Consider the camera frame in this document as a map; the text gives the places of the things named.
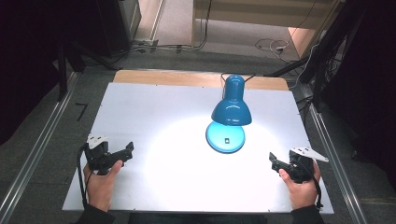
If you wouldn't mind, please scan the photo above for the blue desk lamp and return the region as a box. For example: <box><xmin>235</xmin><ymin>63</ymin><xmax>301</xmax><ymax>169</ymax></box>
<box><xmin>205</xmin><ymin>74</ymin><xmax>253</xmax><ymax>155</ymax></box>

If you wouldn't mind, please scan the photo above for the person's right hand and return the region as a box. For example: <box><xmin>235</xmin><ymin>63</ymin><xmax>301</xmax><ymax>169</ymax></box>
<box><xmin>278</xmin><ymin>161</ymin><xmax>322</xmax><ymax>211</ymax></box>

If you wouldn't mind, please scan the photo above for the bundle of floor cables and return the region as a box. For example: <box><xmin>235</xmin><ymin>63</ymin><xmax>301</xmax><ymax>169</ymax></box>
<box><xmin>124</xmin><ymin>0</ymin><xmax>213</xmax><ymax>54</ymax></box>

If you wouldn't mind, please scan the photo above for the aluminium floor rail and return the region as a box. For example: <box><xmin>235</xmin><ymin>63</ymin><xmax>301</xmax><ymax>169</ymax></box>
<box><xmin>300</xmin><ymin>84</ymin><xmax>370</xmax><ymax>224</ymax></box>
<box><xmin>0</xmin><ymin>72</ymin><xmax>80</xmax><ymax>224</ymax></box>

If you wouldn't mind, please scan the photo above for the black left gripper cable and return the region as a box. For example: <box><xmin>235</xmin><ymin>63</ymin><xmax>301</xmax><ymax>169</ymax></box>
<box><xmin>76</xmin><ymin>143</ymin><xmax>95</xmax><ymax>209</ymax></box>

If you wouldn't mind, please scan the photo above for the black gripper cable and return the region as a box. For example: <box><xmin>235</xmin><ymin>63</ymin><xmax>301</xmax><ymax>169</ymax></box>
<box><xmin>76</xmin><ymin>143</ymin><xmax>95</xmax><ymax>209</ymax></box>
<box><xmin>306</xmin><ymin>169</ymin><xmax>325</xmax><ymax>209</ymax></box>

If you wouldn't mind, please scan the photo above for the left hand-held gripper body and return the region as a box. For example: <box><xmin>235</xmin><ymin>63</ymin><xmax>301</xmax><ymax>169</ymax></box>
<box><xmin>84</xmin><ymin>133</ymin><xmax>126</xmax><ymax>176</ymax></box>

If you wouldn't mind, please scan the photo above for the black metal stand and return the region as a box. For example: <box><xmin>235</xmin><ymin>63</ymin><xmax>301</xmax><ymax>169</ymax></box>
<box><xmin>264</xmin><ymin>0</ymin><xmax>368</xmax><ymax>110</ymax></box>
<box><xmin>55</xmin><ymin>36</ymin><xmax>120</xmax><ymax>103</ymax></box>

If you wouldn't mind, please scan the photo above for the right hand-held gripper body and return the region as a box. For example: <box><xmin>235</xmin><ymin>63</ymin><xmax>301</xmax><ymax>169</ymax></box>
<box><xmin>277</xmin><ymin>147</ymin><xmax>330</xmax><ymax>185</ymax></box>

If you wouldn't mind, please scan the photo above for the black lamp cable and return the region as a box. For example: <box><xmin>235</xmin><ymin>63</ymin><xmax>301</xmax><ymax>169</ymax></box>
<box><xmin>219</xmin><ymin>72</ymin><xmax>257</xmax><ymax>98</ymax></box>

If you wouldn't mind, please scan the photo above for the light wooden cabinet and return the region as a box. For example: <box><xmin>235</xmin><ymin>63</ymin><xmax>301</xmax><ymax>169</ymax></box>
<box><xmin>190</xmin><ymin>0</ymin><xmax>345</xmax><ymax>60</ymax></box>

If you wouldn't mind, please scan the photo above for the person's left hand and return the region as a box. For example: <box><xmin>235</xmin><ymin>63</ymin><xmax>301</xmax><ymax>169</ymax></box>
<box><xmin>82</xmin><ymin>159</ymin><xmax>124</xmax><ymax>213</ymax></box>

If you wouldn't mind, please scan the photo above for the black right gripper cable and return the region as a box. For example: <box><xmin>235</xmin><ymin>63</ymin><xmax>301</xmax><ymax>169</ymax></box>
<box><xmin>306</xmin><ymin>169</ymin><xmax>325</xmax><ymax>209</ymax></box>

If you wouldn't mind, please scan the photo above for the white floor cable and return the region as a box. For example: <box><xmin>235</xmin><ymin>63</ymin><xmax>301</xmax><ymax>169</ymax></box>
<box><xmin>254</xmin><ymin>37</ymin><xmax>292</xmax><ymax>62</ymax></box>

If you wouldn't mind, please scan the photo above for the dark cabinet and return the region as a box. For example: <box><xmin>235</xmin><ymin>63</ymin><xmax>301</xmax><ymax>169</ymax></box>
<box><xmin>94</xmin><ymin>0</ymin><xmax>143</xmax><ymax>59</ymax></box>

